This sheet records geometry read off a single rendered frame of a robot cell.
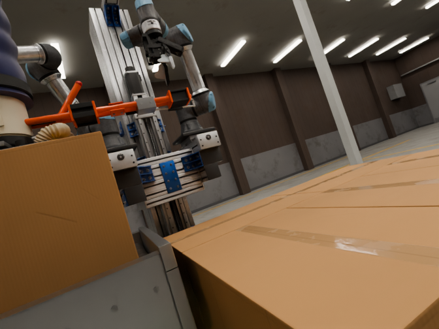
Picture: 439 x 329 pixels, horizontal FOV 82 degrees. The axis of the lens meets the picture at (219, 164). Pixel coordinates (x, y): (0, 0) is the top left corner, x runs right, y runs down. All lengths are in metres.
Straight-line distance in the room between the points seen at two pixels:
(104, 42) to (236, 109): 7.03
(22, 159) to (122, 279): 0.40
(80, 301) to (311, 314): 0.46
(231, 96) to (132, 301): 8.38
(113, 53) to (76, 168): 1.26
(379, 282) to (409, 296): 0.04
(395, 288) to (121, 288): 0.50
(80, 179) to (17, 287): 0.28
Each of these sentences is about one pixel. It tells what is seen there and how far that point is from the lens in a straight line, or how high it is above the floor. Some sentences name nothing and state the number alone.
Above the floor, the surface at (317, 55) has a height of 1.98.
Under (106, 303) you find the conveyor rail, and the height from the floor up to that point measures 0.54.
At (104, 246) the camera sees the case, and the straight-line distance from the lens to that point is 0.76.
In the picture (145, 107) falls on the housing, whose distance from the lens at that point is 1.01.
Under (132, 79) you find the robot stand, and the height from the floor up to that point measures 1.47.
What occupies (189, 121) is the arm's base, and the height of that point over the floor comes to 1.11.
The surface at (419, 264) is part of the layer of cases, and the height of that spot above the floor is 0.54.
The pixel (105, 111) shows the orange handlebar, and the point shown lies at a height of 1.07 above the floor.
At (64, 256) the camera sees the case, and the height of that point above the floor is 0.65.
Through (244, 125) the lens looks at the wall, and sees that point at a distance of 8.64.
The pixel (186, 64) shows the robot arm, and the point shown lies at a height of 1.43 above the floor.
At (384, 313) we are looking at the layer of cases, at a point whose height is 0.54.
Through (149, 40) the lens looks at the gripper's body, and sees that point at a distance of 1.18.
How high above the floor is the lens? 0.72
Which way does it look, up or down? 3 degrees up
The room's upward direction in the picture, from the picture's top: 18 degrees counter-clockwise
